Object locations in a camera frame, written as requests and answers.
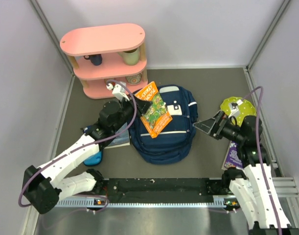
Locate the blue dinosaur pencil case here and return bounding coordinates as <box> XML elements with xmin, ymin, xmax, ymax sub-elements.
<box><xmin>81</xmin><ymin>123</ymin><xmax>106</xmax><ymax>166</ymax></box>

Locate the dark blue mug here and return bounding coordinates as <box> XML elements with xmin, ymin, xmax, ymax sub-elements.
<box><xmin>83</xmin><ymin>54</ymin><xmax>103</xmax><ymax>66</ymax></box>

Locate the orange 39-Storey Treehouse book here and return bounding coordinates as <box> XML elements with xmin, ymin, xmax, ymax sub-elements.
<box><xmin>136</xmin><ymin>82</ymin><xmax>172</xmax><ymax>139</ymax></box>

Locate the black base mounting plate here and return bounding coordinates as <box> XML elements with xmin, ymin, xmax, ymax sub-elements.
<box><xmin>75</xmin><ymin>177</ymin><xmax>238</xmax><ymax>204</ymax></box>

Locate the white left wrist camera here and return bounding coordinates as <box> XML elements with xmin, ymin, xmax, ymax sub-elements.
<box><xmin>106</xmin><ymin>82</ymin><xmax>129</xmax><ymax>101</ymax></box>

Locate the purple card packet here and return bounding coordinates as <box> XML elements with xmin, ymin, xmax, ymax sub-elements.
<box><xmin>222</xmin><ymin>141</ymin><xmax>243</xmax><ymax>170</ymax></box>

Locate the patterned small bowl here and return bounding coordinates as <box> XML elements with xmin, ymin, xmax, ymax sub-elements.
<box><xmin>125</xmin><ymin>73</ymin><xmax>142</xmax><ymax>85</ymax></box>

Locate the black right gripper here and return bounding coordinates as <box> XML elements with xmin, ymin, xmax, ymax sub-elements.
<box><xmin>193</xmin><ymin>110</ymin><xmax>245</xmax><ymax>143</ymax></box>

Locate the Nineteen Eighty-Four dark book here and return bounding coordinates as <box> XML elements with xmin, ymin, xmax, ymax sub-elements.
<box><xmin>105</xmin><ymin>123</ymin><xmax>130</xmax><ymax>149</ymax></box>

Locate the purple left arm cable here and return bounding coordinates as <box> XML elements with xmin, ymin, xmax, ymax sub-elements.
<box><xmin>18</xmin><ymin>79</ymin><xmax>138</xmax><ymax>209</ymax></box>

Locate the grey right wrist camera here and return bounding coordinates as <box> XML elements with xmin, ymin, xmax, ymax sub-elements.
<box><xmin>228</xmin><ymin>98</ymin><xmax>244</xmax><ymax>118</ymax></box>

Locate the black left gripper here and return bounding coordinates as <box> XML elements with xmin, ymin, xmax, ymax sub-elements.
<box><xmin>112</xmin><ymin>94</ymin><xmax>153</xmax><ymax>133</ymax></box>

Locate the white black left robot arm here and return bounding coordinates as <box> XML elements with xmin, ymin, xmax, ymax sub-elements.
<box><xmin>19</xmin><ymin>95</ymin><xmax>151</xmax><ymax>214</ymax></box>

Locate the grey slotted cable duct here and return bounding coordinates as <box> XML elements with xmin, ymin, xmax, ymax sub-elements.
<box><xmin>55</xmin><ymin>195</ymin><xmax>240</xmax><ymax>209</ymax></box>

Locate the green polka dot plate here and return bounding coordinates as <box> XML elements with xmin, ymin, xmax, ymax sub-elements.
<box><xmin>220</xmin><ymin>96</ymin><xmax>256</xmax><ymax>126</ymax></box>

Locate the aluminium frame rail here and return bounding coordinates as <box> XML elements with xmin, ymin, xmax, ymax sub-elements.
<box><xmin>273</xmin><ymin>177</ymin><xmax>299</xmax><ymax>198</ymax></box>

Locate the pale green cup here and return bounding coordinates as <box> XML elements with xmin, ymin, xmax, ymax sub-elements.
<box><xmin>118</xmin><ymin>48</ymin><xmax>139</xmax><ymax>66</ymax></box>

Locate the navy blue student backpack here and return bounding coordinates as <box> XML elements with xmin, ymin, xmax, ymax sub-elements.
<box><xmin>129</xmin><ymin>82</ymin><xmax>198</xmax><ymax>165</ymax></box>

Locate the orange cup on shelf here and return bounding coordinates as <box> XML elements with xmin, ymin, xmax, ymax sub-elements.
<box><xmin>104</xmin><ymin>78</ymin><xmax>115</xmax><ymax>90</ymax></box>

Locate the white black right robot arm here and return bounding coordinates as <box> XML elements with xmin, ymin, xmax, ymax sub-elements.
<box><xmin>194</xmin><ymin>111</ymin><xmax>299</xmax><ymax>235</ymax></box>

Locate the pink three-tier shelf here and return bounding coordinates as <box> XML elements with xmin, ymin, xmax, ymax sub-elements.
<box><xmin>60</xmin><ymin>23</ymin><xmax>148</xmax><ymax>99</ymax></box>

